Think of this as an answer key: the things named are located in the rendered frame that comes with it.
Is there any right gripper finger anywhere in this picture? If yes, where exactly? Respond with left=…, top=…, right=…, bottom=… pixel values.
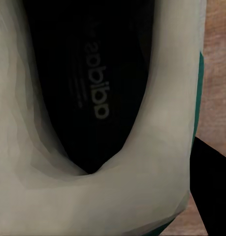
left=190, top=137, right=226, bottom=236

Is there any gym shoe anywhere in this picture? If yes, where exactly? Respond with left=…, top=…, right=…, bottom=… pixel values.
left=0, top=0, right=207, bottom=236

